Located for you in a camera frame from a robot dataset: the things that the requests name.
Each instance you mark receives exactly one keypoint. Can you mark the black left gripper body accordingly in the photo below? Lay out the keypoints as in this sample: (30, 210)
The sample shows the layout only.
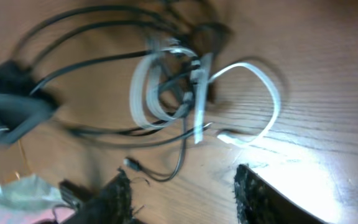
(20, 109)

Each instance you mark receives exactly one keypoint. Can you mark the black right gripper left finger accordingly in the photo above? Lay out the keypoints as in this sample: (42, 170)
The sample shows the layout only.
(111, 205)

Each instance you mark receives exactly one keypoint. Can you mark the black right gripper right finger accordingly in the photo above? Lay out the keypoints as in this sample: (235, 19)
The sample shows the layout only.
(257, 202)

